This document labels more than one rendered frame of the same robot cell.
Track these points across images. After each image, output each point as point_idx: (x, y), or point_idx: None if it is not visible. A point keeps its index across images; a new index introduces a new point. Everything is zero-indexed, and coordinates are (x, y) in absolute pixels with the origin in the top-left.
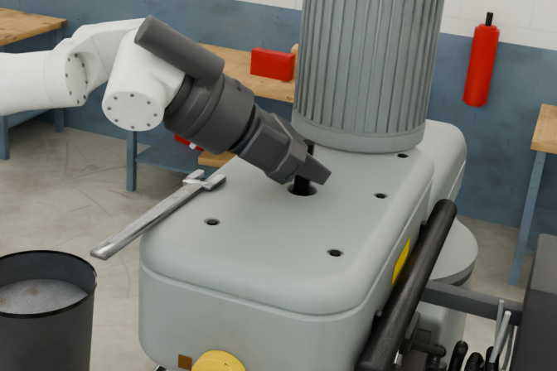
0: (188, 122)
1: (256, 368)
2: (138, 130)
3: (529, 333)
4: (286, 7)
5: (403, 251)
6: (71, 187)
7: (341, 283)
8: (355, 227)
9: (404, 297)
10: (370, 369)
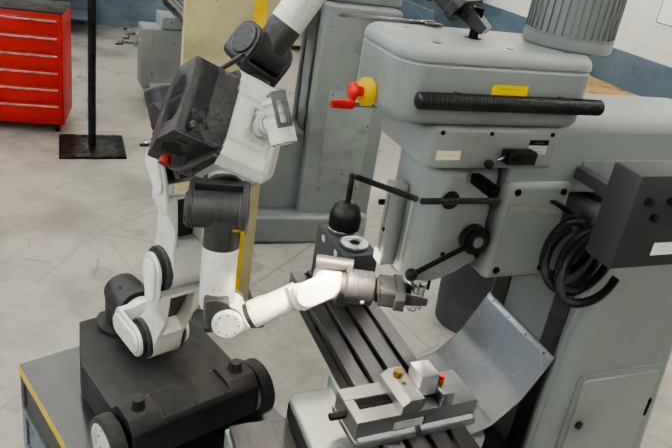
0: None
1: (379, 88)
2: None
3: (607, 196)
4: None
5: (512, 86)
6: None
7: (418, 45)
8: (467, 45)
9: (481, 95)
10: (418, 97)
